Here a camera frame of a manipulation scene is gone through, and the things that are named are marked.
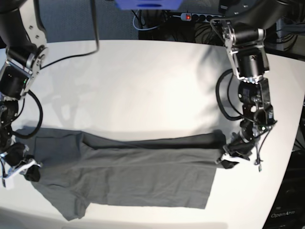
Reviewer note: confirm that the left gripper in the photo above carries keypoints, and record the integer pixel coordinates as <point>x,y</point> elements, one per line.
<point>236,152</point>

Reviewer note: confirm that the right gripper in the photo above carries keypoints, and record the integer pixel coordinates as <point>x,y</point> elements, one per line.
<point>15,160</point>

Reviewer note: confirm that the grey T-shirt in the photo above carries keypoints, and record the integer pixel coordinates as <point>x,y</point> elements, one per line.
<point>79,169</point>

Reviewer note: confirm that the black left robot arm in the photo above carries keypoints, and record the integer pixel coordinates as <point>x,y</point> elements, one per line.
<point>243,35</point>

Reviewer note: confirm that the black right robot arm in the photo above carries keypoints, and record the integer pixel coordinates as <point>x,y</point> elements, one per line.
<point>24,35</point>

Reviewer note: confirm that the black OpenArm base box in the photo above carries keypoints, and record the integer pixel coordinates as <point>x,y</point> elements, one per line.
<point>288,210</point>

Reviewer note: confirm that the white power strip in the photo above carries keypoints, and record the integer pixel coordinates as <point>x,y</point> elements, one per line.
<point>198,17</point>

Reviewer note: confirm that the blue plastic box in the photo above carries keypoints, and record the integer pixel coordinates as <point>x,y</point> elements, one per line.
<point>148,4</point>

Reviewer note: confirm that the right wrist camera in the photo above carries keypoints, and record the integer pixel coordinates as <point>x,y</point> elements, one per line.
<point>8,182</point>

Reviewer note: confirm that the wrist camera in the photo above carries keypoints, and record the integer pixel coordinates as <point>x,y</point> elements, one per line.
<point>258,164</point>
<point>8,182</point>

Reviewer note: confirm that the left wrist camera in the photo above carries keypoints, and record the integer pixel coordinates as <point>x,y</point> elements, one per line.
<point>258,164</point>

